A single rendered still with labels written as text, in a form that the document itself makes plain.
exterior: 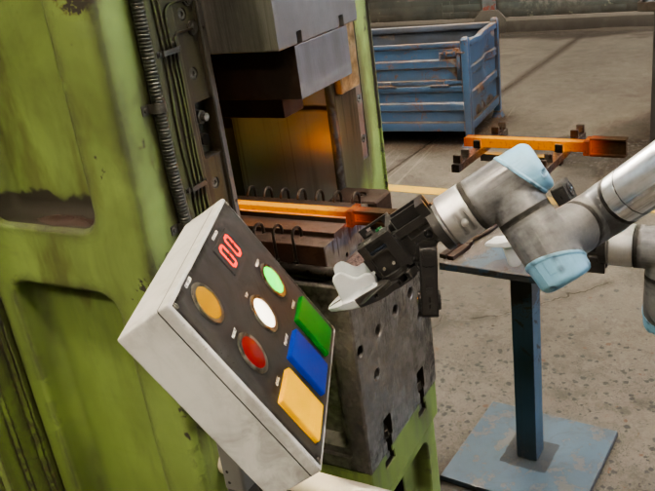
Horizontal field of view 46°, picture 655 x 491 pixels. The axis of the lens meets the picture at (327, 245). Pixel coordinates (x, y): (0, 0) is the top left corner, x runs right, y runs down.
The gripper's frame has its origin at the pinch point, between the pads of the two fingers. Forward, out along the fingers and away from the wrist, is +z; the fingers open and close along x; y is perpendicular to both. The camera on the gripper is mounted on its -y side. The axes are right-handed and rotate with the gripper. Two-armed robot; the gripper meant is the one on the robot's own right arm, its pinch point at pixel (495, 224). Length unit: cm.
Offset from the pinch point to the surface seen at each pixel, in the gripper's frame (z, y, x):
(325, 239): 31.9, 1.9, -8.9
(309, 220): 38.7, 0.9, -3.0
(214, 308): 13, -16, -66
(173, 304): 13, -20, -72
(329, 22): 30.3, -38.0, 1.0
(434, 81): 152, 56, 349
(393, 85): 182, 57, 348
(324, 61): 30.3, -31.7, -3.1
